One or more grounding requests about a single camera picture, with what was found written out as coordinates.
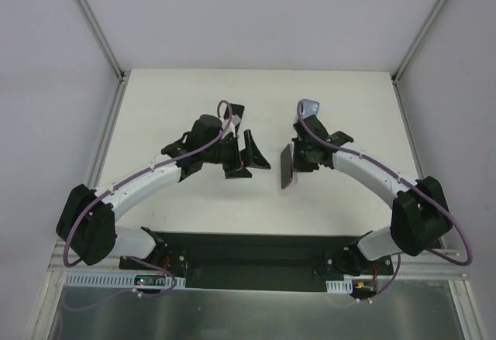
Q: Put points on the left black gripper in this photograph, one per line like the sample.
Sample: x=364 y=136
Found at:
x=236 y=148

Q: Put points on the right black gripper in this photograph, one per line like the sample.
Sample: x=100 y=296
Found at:
x=298 y=151

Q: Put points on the phone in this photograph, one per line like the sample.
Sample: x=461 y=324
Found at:
x=288 y=176
x=237 y=110

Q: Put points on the lilac silicone phone case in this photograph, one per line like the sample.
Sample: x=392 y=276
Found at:
x=307 y=107

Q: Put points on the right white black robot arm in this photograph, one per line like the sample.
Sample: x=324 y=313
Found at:
x=418 y=206

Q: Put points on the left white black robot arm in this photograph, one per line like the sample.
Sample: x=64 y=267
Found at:
x=88 y=221

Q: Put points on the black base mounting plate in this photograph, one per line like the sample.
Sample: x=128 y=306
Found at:
x=295 y=263

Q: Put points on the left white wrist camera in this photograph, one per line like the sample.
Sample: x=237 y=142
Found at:
x=234 y=125

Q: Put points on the right aluminium frame post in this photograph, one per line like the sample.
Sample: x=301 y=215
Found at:
x=426 y=26

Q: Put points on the aluminium frame post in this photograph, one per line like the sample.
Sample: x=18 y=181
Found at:
x=100 y=38
x=426 y=26

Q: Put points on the right white slotted cable duct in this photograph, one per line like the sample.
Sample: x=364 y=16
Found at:
x=339 y=286

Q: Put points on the white slotted cable duct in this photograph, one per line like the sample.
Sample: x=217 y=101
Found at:
x=339 y=286
x=123 y=280

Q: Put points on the right aluminium extrusion rail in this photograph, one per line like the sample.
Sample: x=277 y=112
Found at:
x=428 y=266

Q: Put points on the aluminium extrusion rail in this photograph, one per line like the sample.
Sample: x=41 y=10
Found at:
x=428 y=266
x=57 y=261

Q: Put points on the left white slotted cable duct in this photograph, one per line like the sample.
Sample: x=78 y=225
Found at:
x=123 y=280

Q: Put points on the left aluminium frame post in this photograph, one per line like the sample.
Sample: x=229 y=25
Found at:
x=100 y=38

